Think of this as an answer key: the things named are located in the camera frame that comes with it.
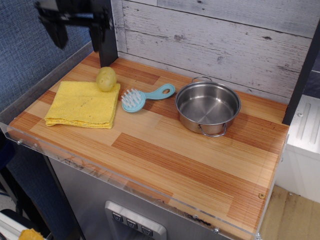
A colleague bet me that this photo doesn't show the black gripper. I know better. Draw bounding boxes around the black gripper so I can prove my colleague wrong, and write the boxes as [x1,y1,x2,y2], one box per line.
[34,0,113,52]

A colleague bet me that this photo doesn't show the yellow toy potato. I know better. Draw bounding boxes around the yellow toy potato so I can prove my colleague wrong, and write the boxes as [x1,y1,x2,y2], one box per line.
[96,66,117,92]

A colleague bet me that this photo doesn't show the folded yellow cloth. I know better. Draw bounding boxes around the folded yellow cloth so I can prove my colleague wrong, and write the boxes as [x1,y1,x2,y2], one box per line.
[44,81,121,129]

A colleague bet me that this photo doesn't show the light blue dish brush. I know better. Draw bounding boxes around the light blue dish brush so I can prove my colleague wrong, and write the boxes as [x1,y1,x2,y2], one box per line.
[121,83,176,113]

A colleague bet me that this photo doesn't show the small stainless steel pot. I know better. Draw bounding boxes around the small stainless steel pot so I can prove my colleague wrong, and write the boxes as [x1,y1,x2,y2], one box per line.
[175,76,241,137]

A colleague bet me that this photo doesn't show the silver toy dishwasher front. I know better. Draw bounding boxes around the silver toy dishwasher front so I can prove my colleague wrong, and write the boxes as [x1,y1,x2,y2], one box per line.
[48,157,225,240]

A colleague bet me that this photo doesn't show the silver button control panel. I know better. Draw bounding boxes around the silver button control panel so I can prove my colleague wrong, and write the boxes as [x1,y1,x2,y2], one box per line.
[104,200,167,240]

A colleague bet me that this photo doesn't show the white side cabinet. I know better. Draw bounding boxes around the white side cabinet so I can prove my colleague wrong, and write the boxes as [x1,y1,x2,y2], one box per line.
[275,95,320,203]

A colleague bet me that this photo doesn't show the black left frame post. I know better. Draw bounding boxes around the black left frame post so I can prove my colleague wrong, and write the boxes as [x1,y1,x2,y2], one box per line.
[99,0,118,67]

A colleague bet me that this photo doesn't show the black frame post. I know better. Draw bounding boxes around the black frame post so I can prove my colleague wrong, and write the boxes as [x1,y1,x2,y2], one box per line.
[281,0,320,125]
[99,0,118,67]

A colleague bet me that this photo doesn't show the black right frame post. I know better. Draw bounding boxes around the black right frame post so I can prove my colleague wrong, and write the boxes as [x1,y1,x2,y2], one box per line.
[281,0,320,125]

